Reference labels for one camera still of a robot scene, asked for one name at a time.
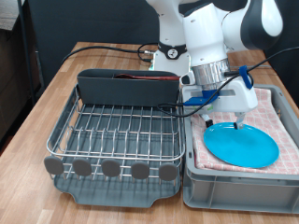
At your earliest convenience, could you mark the black camera cable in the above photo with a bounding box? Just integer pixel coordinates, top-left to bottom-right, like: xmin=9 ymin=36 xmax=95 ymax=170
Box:
xmin=157 ymin=46 xmax=299 ymax=119

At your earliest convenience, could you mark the grey plastic drain tray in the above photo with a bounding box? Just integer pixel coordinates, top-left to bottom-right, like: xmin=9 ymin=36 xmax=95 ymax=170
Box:
xmin=46 ymin=85 xmax=185 ymax=209

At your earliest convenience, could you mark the pink checked cloth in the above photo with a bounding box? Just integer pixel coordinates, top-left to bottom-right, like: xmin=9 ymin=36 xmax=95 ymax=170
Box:
xmin=190 ymin=87 xmax=299 ymax=175

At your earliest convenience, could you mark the thick black cable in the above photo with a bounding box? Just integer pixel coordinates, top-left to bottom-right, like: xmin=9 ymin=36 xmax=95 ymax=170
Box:
xmin=60 ymin=42 xmax=160 ymax=66

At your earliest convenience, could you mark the metal wire dish rack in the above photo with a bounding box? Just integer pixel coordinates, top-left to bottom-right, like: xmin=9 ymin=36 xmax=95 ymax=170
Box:
xmin=43 ymin=83 xmax=187 ymax=185

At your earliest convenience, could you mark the black metal pole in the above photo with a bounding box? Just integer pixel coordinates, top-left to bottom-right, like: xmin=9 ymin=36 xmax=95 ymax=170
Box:
xmin=17 ymin=0 xmax=36 ymax=105

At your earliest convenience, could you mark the grey plastic crate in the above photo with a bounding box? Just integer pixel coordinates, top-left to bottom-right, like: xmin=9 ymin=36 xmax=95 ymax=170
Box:
xmin=180 ymin=81 xmax=299 ymax=215

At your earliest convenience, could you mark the dark grey cutlery holder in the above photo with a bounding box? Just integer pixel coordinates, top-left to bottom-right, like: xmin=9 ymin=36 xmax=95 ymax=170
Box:
xmin=77 ymin=68 xmax=180 ymax=108

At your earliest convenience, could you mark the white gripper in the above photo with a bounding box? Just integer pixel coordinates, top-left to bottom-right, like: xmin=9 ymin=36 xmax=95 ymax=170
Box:
xmin=180 ymin=77 xmax=259 ymax=131

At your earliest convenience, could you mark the dark background furniture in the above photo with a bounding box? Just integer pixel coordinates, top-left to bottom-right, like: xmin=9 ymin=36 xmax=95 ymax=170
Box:
xmin=0 ymin=27 xmax=41 ymax=150

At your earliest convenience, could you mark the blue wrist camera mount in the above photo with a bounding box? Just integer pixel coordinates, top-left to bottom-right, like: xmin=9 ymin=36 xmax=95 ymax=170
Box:
xmin=182 ymin=90 xmax=221 ymax=108

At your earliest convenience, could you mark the blue cable clip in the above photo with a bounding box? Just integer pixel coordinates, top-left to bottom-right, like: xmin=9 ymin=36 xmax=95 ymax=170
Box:
xmin=238 ymin=64 xmax=255 ymax=91

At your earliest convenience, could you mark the red-brown wooden spoon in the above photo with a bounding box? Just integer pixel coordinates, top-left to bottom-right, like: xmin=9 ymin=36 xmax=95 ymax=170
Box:
xmin=113 ymin=73 xmax=181 ymax=82

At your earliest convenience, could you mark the blue plate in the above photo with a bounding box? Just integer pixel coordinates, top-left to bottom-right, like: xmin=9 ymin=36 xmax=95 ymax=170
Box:
xmin=203 ymin=121 xmax=280 ymax=169

